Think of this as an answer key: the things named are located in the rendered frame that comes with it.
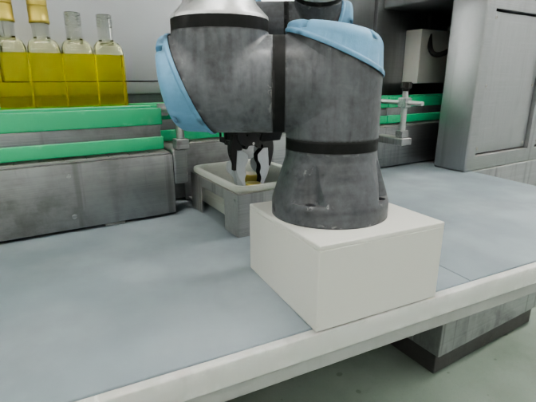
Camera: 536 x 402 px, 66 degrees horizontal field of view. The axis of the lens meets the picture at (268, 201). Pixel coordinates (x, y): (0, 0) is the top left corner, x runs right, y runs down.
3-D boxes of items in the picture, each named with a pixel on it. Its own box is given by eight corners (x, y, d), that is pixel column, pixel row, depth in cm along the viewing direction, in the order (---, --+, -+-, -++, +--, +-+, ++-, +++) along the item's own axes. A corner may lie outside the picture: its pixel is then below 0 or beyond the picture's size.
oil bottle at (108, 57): (127, 141, 94) (116, 41, 88) (133, 144, 89) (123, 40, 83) (100, 143, 91) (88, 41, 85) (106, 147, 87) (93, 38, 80)
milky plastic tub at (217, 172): (259, 192, 99) (259, 157, 96) (317, 218, 81) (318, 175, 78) (191, 203, 90) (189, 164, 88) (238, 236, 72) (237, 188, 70)
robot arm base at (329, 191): (411, 222, 50) (419, 140, 47) (296, 235, 46) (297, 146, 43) (351, 193, 64) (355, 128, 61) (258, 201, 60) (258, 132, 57)
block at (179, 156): (175, 173, 92) (174, 142, 90) (191, 182, 85) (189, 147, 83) (160, 175, 91) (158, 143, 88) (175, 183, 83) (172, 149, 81)
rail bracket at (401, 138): (376, 156, 127) (383, 80, 120) (422, 167, 113) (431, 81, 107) (365, 158, 125) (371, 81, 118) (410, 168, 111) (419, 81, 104)
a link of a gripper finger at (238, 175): (231, 188, 88) (236, 145, 87) (245, 195, 84) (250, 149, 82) (218, 188, 87) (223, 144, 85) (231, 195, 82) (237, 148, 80)
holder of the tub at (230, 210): (248, 190, 103) (247, 159, 101) (315, 221, 81) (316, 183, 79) (183, 199, 95) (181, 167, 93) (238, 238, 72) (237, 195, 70)
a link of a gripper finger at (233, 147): (244, 169, 84) (250, 127, 82) (249, 171, 83) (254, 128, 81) (224, 168, 82) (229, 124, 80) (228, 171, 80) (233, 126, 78)
